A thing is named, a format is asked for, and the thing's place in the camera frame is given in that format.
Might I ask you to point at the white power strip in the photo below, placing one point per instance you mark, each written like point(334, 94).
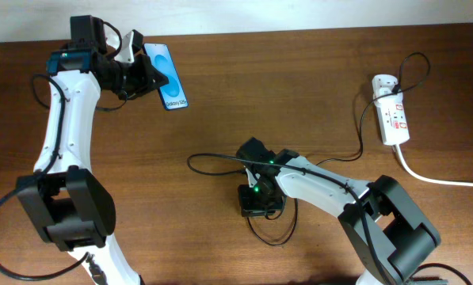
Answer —
point(392, 119)

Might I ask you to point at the blue screen Galaxy smartphone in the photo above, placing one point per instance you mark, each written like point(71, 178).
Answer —
point(172, 94)

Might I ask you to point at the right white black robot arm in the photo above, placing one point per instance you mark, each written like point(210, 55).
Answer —
point(387, 229)

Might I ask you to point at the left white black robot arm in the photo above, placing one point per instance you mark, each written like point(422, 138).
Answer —
point(66, 204)

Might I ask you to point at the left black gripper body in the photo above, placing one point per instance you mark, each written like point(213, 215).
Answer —
point(132, 77)

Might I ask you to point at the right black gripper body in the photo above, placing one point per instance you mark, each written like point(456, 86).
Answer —
point(257, 199)

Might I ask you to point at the white USB charger plug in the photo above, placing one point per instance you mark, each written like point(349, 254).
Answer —
point(383, 84)

